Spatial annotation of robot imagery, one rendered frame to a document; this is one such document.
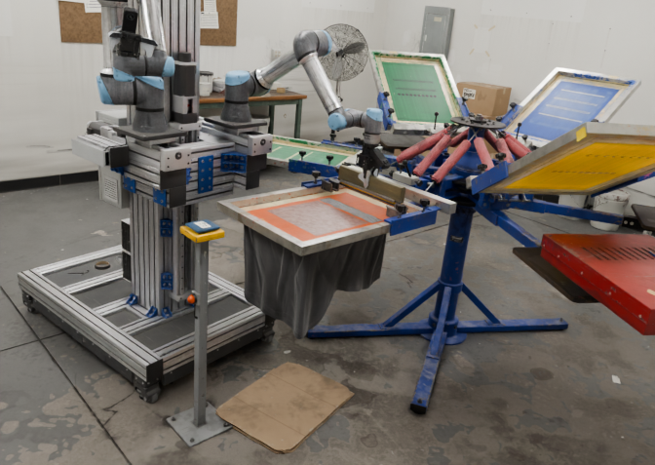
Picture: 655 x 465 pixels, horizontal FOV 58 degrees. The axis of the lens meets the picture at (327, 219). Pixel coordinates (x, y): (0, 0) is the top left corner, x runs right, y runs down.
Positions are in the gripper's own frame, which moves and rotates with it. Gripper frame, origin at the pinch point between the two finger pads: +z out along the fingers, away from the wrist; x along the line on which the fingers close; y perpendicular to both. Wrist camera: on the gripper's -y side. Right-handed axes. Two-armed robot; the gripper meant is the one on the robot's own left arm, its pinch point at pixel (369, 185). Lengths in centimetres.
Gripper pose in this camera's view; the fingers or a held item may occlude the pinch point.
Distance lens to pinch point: 276.9
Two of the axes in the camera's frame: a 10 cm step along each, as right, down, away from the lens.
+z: -0.8, 9.4, 3.4
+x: -7.4, 1.7, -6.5
